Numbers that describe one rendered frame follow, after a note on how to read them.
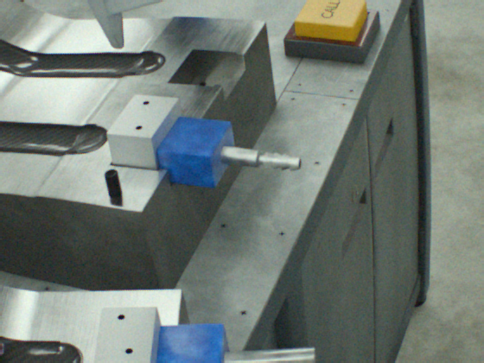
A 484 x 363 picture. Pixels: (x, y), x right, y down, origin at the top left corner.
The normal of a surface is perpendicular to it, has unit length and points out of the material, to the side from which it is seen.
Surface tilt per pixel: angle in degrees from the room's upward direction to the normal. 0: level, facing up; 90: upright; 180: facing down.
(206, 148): 0
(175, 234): 90
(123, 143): 90
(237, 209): 0
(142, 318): 0
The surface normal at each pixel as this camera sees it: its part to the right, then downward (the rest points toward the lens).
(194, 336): -0.11, -0.79
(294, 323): 0.94, 0.12
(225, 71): -0.33, 0.61
